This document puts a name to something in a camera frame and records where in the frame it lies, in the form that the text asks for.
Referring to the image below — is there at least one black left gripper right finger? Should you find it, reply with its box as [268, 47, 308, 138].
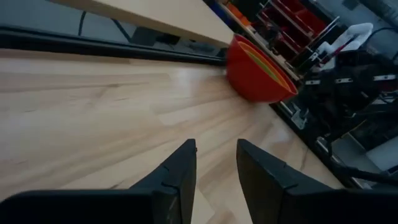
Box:
[236, 139, 398, 224]

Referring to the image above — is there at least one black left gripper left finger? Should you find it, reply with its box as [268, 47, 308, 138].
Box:
[0, 139, 197, 224]

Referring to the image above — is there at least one orange plastic bowl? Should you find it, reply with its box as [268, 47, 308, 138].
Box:
[226, 33, 299, 104]

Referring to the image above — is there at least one green plastic bowl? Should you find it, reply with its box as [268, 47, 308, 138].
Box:
[245, 48, 282, 83]

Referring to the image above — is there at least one shelf rack with bins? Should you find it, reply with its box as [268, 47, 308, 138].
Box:
[214, 0, 341, 82]

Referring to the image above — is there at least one white cloth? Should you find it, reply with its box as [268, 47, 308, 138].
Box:
[317, 22, 374, 55]

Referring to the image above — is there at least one grey side table leg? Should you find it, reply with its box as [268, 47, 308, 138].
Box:
[132, 27, 156, 46]

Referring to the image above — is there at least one light wooden side table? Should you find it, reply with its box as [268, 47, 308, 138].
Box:
[49, 0, 234, 48]

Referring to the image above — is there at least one black aluminium table rail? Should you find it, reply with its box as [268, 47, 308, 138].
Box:
[270, 101, 374, 190]
[0, 26, 228, 67]

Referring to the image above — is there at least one black cable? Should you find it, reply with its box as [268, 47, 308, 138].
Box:
[323, 136, 398, 185]

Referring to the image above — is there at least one white metal corner bracket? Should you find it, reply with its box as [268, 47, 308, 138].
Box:
[290, 104, 309, 131]

